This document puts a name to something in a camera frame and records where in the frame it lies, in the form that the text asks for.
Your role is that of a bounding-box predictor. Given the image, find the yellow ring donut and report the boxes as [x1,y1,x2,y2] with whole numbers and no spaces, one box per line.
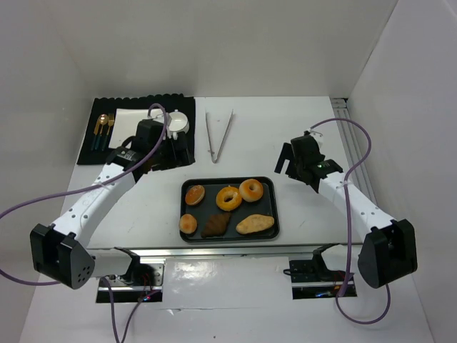
[216,186,243,212]

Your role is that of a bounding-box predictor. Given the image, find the metal tongs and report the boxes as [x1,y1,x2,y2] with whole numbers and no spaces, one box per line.
[204,110,235,164]

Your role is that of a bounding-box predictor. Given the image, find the brown chocolate croissant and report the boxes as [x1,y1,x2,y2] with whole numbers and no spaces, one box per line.
[201,212,231,239]

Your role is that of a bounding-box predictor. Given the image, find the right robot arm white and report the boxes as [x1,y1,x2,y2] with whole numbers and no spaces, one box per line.
[274,132,418,289]

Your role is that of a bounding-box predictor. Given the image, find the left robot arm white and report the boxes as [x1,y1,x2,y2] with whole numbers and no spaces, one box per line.
[30,113,191,289]

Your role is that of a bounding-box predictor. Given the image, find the oval long bread loaf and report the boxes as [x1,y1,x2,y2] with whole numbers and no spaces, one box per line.
[236,214,275,235]

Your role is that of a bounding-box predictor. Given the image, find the small round bread roll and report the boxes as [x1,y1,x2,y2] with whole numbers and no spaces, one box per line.
[179,214,198,234]

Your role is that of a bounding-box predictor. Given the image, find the white square plate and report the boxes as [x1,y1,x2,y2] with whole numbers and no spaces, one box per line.
[109,109,164,149]

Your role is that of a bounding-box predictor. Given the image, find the black placemat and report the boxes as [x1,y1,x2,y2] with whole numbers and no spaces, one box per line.
[77,94,196,165]

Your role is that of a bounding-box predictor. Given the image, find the black baking tray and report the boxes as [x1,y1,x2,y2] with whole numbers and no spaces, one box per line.
[179,176,281,244]

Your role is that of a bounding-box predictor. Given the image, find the round glazed bun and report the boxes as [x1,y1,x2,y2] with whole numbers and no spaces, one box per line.
[184,185,206,206]

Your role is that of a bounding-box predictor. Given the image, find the aluminium rail at right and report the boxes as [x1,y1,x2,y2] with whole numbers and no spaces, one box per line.
[330,98,377,204]

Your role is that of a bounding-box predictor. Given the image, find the aluminium rail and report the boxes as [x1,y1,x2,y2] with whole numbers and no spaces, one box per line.
[330,98,377,204]
[85,244,361,259]

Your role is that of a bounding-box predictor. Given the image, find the white two-handled cup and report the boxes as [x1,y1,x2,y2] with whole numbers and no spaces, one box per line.
[167,109,190,140]

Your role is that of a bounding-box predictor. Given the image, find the orange glazed ring donut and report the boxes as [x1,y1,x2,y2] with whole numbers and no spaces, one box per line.
[238,179,263,202]

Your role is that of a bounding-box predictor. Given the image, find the aluminium front rail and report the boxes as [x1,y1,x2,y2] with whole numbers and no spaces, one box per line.
[85,244,361,259]

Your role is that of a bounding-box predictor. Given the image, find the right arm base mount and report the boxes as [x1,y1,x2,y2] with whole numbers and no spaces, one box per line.
[283,244,346,299]

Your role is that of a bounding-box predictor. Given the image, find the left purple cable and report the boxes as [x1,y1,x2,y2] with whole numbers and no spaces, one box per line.
[0,103,169,343]

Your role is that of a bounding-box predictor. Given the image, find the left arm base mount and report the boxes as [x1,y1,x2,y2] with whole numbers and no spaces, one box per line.
[92,247,165,304]

